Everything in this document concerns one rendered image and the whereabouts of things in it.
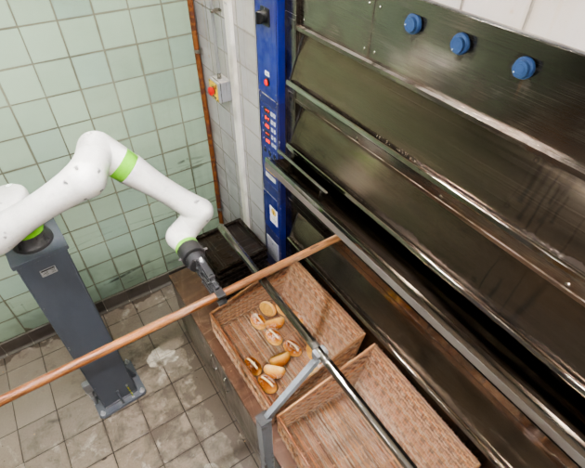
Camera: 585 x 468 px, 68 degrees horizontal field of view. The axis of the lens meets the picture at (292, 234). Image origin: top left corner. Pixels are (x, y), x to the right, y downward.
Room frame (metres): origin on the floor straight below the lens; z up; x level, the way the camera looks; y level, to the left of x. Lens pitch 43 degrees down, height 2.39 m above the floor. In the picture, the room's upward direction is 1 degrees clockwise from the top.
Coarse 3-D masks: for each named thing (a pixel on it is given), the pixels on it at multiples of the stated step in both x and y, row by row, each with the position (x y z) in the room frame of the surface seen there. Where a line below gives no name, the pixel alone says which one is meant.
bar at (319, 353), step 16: (240, 256) 1.16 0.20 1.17; (272, 288) 1.00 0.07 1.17; (304, 336) 0.80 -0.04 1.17; (320, 352) 0.74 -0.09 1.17; (304, 368) 0.72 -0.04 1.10; (336, 368) 0.68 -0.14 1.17; (352, 400) 0.59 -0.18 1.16; (256, 416) 0.63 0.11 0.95; (272, 416) 0.63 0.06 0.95; (368, 416) 0.54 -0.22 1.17; (384, 432) 0.49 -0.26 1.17; (272, 448) 0.62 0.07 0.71; (400, 448) 0.45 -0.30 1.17; (272, 464) 0.61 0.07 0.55
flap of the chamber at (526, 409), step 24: (288, 168) 1.41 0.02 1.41; (312, 192) 1.26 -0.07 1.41; (336, 192) 1.28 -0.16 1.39; (336, 216) 1.12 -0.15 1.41; (360, 216) 1.14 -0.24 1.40; (384, 240) 1.02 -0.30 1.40; (408, 264) 0.91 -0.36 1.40; (432, 288) 0.81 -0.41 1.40; (456, 312) 0.73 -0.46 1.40; (480, 312) 0.74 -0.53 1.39; (480, 336) 0.65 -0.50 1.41; (504, 336) 0.66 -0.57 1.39; (504, 360) 0.58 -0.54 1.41; (528, 360) 0.58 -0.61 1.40; (504, 384) 0.51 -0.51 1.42; (528, 384) 0.51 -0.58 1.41; (552, 384) 0.52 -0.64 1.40; (528, 408) 0.45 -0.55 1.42; (552, 408) 0.45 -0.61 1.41; (576, 408) 0.46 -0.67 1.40; (552, 432) 0.40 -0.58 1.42; (576, 432) 0.40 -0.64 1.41; (576, 456) 0.35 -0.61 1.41
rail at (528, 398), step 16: (272, 160) 1.43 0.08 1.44; (288, 176) 1.31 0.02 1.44; (304, 192) 1.22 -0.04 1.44; (320, 208) 1.14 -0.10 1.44; (336, 224) 1.06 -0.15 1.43; (352, 240) 0.99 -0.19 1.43; (368, 256) 0.92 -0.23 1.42; (432, 304) 0.73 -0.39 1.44; (448, 320) 0.68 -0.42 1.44; (464, 336) 0.63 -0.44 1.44; (480, 352) 0.58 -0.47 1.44; (496, 368) 0.54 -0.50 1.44; (512, 384) 0.50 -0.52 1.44; (528, 400) 0.46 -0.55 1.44; (544, 416) 0.42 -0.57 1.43; (560, 432) 0.39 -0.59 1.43; (576, 448) 0.36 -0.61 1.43
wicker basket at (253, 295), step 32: (256, 288) 1.35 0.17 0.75; (288, 288) 1.41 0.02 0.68; (320, 288) 1.27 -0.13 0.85; (224, 320) 1.24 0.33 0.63; (288, 320) 1.27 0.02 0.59; (320, 320) 1.20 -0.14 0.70; (352, 320) 1.09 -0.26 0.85; (256, 352) 1.09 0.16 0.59; (352, 352) 0.99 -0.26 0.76; (256, 384) 0.85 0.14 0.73; (288, 384) 0.93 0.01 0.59
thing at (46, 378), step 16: (336, 240) 1.22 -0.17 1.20; (304, 256) 1.13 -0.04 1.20; (256, 272) 1.04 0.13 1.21; (272, 272) 1.05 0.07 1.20; (224, 288) 0.97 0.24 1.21; (240, 288) 0.98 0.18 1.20; (192, 304) 0.90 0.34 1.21; (208, 304) 0.91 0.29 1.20; (160, 320) 0.83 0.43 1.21; (128, 336) 0.77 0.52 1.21; (96, 352) 0.71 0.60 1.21; (64, 368) 0.65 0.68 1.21; (32, 384) 0.60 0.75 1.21; (0, 400) 0.55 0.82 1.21
